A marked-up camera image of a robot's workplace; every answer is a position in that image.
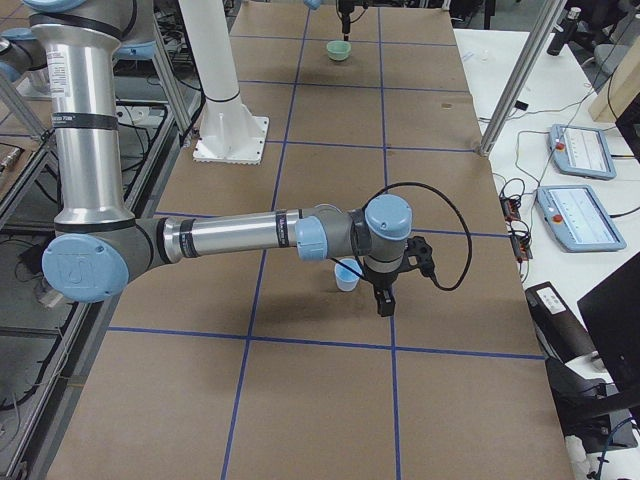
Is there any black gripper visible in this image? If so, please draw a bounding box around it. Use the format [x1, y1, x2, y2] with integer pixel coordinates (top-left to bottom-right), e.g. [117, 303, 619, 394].
[338, 0, 355, 41]
[364, 263, 399, 317]

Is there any pale green ceramic bowl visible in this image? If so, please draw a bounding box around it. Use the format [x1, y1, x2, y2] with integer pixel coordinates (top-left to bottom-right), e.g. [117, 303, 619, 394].
[326, 40, 352, 62]

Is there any light blue plastic cup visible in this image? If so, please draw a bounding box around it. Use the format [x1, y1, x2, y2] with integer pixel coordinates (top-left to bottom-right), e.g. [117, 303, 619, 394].
[334, 258, 362, 292]

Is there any lower blue teach pendant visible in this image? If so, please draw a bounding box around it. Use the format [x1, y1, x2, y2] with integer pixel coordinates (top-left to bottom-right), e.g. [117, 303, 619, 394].
[536, 185, 627, 253]

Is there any blue teach pendant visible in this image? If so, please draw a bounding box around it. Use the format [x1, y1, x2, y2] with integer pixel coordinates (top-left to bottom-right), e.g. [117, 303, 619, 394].
[549, 124, 617, 180]
[536, 185, 627, 253]

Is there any black computer monitor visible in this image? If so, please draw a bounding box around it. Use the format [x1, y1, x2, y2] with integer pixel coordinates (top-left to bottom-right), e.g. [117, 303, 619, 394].
[545, 255, 639, 435]

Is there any upper blue teach pendant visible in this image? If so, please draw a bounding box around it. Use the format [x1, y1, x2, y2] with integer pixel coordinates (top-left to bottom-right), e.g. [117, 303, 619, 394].
[549, 124, 617, 180]

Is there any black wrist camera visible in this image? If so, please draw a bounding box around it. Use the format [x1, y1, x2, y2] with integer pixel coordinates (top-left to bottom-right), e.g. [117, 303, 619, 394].
[401, 236, 436, 279]

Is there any aluminium frame post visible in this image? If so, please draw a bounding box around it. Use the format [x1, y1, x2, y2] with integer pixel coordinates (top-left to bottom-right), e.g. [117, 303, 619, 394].
[478, 0, 567, 157]

